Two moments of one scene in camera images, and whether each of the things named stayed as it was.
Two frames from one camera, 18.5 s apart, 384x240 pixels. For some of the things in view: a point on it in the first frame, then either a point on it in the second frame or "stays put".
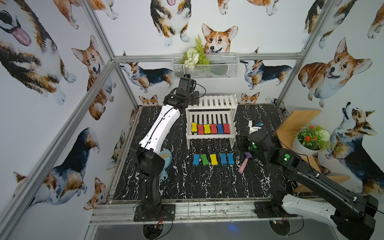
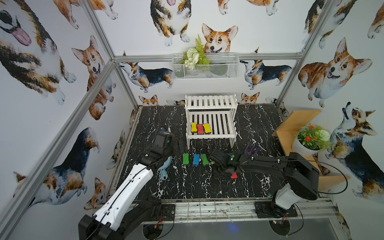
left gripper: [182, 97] to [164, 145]
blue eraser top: [196, 159] stays put
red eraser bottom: [200, 129] stays put
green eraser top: [205, 161] stays put
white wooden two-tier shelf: [216, 108] stays put
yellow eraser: [194, 127] stays put
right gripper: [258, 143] to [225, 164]
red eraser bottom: [213, 128] to [234, 176]
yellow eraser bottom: [207, 129] stays put
